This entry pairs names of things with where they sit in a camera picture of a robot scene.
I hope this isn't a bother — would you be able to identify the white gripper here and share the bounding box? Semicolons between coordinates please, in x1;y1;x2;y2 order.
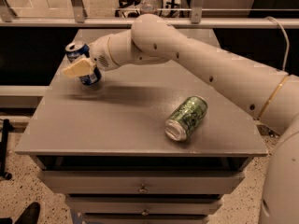
63;35;119;77

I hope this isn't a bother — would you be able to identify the blue pepsi can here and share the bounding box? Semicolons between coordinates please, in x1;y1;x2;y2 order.
63;42;101;85

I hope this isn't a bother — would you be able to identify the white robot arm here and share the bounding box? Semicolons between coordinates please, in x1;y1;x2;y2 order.
63;14;299;224

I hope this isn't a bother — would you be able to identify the clear plastic water bottle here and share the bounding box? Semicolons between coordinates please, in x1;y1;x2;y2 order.
139;0;158;14

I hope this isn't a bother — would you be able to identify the green soda can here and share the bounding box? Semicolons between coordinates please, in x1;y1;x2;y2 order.
164;96;208;142

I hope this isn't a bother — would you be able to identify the grey drawer cabinet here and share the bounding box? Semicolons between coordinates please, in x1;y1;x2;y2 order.
14;28;269;224

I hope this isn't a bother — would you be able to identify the black office chair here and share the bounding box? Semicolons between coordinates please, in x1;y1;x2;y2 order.
115;0;139;18

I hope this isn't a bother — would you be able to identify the metal railing with posts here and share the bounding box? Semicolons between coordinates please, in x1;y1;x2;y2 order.
0;0;299;29

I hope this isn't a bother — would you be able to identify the top drawer with knob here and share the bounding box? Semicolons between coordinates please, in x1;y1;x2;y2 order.
39;171;244;195

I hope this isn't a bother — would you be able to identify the drawer with knob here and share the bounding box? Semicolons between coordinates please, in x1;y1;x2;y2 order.
39;171;244;195
66;197;222;215

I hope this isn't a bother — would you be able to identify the middle drawer with knob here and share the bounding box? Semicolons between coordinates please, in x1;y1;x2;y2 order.
66;197;222;215

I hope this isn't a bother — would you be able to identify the bottom drawer front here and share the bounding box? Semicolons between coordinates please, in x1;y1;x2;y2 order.
83;215;208;224

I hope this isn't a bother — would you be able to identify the white cable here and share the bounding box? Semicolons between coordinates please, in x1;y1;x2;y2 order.
264;15;291;73

